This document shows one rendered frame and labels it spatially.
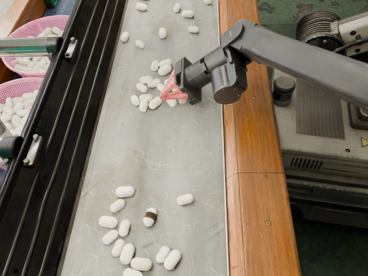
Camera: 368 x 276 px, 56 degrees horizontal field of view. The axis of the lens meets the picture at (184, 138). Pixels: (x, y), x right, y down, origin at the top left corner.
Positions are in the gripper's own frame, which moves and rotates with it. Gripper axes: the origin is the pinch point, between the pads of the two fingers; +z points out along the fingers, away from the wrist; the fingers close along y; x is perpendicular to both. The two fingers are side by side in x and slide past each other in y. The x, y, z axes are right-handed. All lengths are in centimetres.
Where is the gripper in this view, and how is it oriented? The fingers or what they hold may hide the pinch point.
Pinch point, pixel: (163, 96)
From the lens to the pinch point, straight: 84.1
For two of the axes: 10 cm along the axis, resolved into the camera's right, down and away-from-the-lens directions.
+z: -7.6, 3.9, 5.2
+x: 6.5, 4.8, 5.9
